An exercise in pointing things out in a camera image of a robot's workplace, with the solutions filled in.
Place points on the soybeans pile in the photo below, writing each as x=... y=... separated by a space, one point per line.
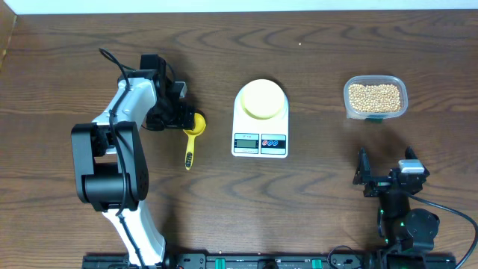
x=382 y=98

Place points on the clear plastic container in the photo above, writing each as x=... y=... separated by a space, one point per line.
x=375 y=80

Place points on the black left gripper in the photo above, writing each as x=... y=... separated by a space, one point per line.
x=183 y=119

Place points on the white digital kitchen scale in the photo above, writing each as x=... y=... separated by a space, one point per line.
x=259 y=138

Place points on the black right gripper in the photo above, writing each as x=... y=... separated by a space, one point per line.
x=363 y=175

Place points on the green tape strip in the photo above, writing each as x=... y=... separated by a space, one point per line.
x=374 y=120

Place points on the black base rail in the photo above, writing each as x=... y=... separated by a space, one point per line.
x=338 y=260

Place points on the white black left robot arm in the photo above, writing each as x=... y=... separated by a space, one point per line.
x=111 y=172

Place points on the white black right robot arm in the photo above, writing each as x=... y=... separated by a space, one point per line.
x=409 y=233

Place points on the yellow plastic bowl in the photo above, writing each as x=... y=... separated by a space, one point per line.
x=262 y=99

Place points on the yellow measuring scoop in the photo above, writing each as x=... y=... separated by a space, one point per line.
x=198 y=129

